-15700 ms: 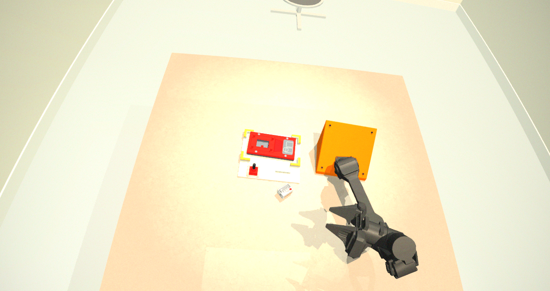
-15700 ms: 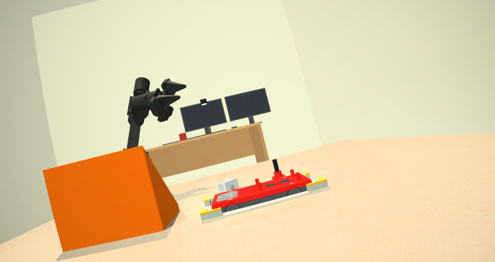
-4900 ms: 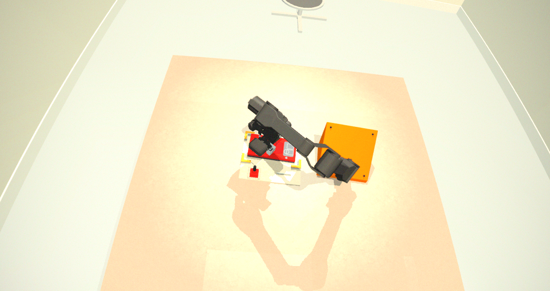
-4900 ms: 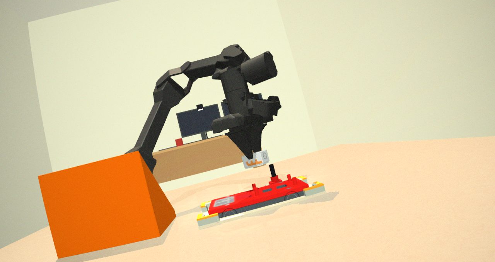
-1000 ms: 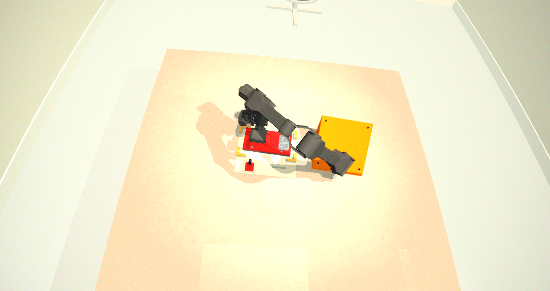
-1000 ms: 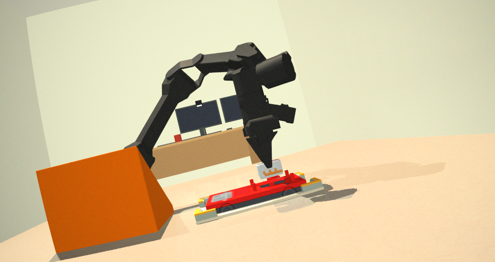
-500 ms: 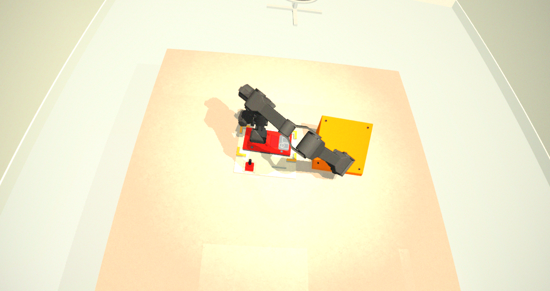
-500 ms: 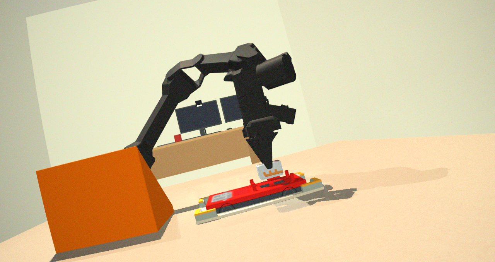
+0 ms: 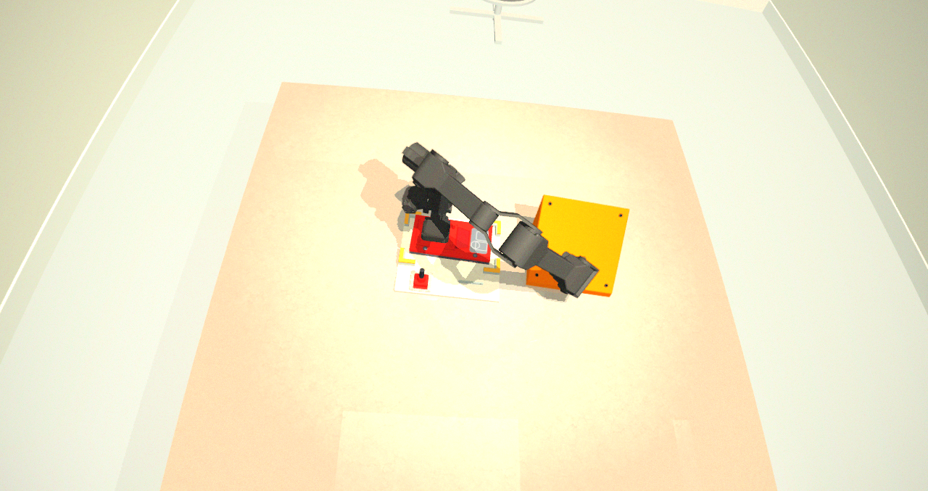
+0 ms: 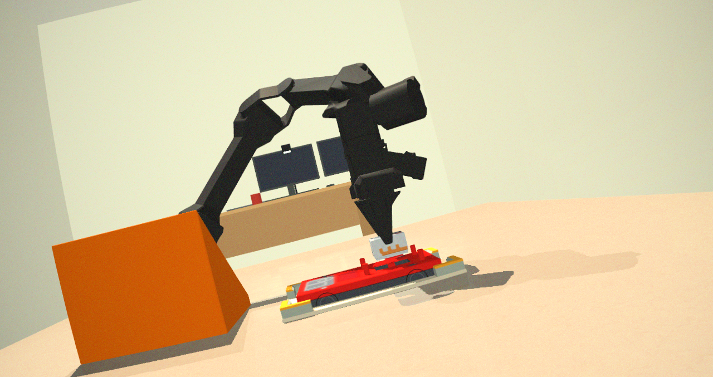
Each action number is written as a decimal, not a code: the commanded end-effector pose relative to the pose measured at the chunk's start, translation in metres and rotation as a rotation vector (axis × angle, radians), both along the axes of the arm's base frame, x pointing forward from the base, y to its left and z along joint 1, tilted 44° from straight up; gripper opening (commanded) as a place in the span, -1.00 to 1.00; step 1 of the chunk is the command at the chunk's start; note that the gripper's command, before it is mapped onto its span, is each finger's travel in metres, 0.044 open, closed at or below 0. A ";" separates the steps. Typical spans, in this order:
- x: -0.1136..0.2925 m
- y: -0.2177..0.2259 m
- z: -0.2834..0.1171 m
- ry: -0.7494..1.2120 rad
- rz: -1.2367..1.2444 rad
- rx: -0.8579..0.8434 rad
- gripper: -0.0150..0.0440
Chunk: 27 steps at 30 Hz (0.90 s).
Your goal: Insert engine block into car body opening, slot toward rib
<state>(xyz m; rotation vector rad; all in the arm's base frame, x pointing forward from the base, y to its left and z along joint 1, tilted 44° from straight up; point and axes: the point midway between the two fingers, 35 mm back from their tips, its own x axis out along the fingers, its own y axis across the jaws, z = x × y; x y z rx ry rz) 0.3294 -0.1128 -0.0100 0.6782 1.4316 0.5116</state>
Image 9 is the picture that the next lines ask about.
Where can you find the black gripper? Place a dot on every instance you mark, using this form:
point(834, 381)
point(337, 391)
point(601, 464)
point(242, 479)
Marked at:
point(437, 227)

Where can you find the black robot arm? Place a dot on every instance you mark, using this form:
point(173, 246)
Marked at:
point(525, 247)

